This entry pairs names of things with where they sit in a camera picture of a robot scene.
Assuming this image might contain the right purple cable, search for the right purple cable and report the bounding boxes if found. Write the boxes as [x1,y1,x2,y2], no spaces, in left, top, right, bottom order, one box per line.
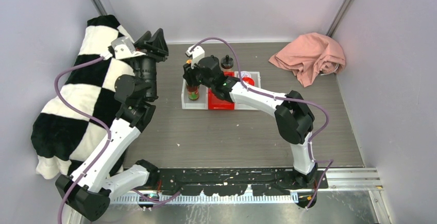
[189,37,334,210]

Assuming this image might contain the black white checkered blanket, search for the black white checkered blanket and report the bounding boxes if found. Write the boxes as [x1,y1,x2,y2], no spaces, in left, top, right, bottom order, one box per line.
[30,15,152,181]

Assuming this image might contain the white plastic bin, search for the white plastic bin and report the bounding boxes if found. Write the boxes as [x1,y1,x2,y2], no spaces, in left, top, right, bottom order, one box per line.
[234,71,260,111]
[181,79,208,110]

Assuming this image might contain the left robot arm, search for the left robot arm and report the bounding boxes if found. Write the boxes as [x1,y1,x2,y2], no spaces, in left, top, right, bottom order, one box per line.
[55,29,169,223]

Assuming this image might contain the left white plastic bin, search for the left white plastic bin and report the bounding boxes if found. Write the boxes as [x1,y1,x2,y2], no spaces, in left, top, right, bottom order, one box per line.
[181,79,208,110]

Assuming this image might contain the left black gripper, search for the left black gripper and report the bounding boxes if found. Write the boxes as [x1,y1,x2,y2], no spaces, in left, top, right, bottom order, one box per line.
[132,28,168,99]

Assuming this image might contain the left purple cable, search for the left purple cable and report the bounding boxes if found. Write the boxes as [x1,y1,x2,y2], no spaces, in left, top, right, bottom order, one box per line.
[54,56,181,224]

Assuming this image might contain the red lid chili sauce jar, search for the red lid chili sauce jar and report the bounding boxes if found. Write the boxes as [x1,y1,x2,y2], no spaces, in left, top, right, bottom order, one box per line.
[243,77,255,86]

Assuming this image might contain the white lid brown sauce jar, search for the white lid brown sauce jar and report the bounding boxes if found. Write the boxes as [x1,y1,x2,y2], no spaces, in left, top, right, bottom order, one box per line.
[237,71,252,79]

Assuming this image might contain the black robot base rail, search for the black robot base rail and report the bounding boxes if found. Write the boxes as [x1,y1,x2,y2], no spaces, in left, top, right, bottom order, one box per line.
[136,167,328,197]

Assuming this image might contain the grey lid seasoning jar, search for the grey lid seasoning jar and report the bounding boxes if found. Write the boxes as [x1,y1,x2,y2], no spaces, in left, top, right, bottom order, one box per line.
[220,55,234,72]

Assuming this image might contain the red plastic bin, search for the red plastic bin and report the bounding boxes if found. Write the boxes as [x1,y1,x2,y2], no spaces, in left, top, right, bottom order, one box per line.
[208,72,235,110]

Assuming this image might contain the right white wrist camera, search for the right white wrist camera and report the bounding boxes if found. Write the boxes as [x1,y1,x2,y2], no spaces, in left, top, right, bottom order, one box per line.
[185,45,205,68]

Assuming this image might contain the pink cloth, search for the pink cloth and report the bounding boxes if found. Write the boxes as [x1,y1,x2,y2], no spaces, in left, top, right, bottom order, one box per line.
[268,32,346,88]

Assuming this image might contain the purple cable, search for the purple cable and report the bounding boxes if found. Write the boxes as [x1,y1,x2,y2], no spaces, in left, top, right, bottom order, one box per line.
[189,37,334,210]
[54,56,181,224]

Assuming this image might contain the right white plastic bin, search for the right white plastic bin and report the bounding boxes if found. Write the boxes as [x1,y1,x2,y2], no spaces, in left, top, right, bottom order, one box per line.
[234,71,260,111]

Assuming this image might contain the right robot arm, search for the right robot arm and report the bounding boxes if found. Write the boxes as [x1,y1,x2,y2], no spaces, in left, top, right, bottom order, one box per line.
[183,56,317,188]

